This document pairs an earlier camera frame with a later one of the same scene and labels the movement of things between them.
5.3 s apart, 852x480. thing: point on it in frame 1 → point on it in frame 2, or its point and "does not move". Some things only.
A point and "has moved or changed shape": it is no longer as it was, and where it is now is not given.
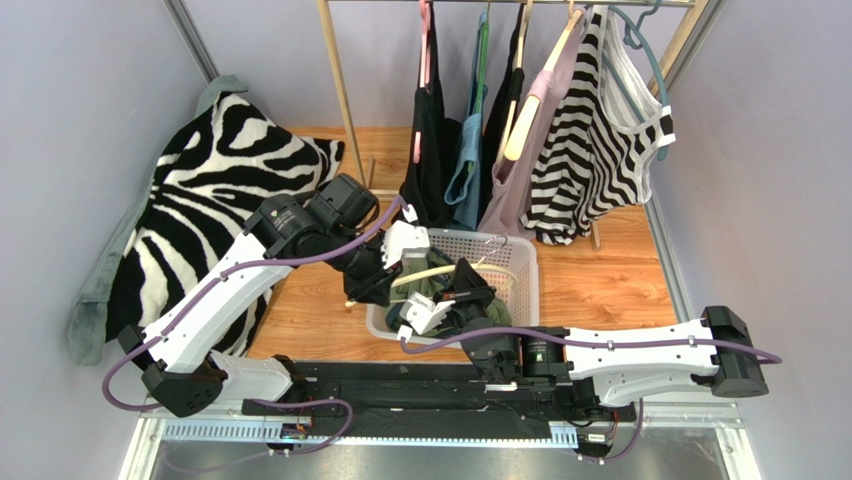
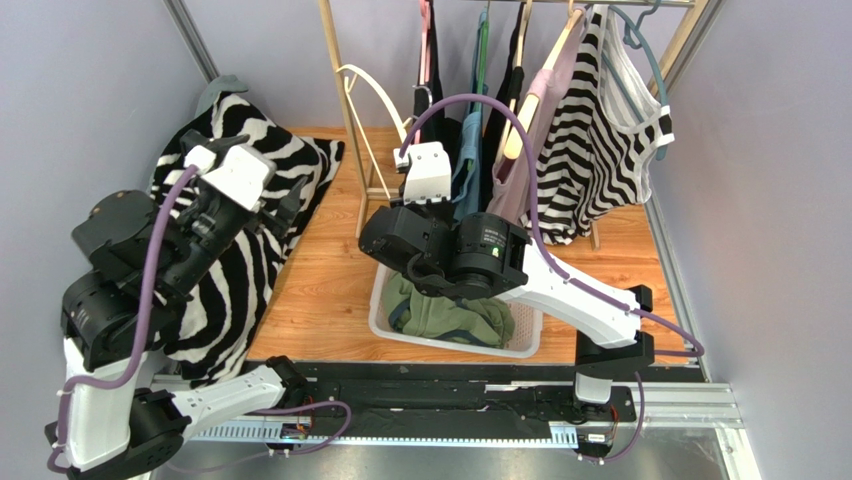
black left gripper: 375,288 → 265,216
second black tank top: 497,123 does not move
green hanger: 482,61 does not move
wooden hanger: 525,122 does not move
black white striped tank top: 595,158 does not move
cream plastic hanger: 481,265 has moved or changed shape
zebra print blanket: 218,170 does not move
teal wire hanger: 633,38 does not move
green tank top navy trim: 420,264 has moved or changed shape
